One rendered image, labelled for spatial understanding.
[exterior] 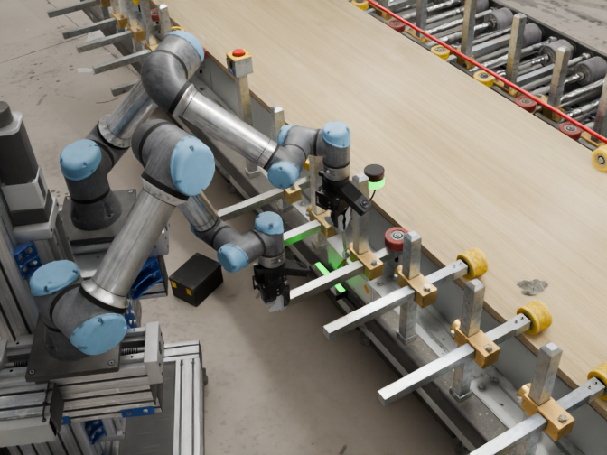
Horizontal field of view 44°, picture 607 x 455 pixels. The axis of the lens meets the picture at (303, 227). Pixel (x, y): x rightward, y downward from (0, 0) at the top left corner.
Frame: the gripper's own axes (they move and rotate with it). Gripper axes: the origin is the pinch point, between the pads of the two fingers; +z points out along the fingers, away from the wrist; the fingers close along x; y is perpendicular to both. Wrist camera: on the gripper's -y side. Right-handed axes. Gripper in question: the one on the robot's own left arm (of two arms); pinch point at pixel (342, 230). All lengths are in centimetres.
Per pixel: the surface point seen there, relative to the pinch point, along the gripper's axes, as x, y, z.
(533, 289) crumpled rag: -20, -52, 9
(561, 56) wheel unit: -118, -12, -8
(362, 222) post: -7.5, -1.7, 1.0
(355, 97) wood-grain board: -77, 51, 11
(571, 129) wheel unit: -103, -27, 10
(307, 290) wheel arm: 14.3, 2.5, 14.6
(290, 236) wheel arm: -2.1, 22.8, 16.0
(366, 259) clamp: -5.9, -4.4, 13.5
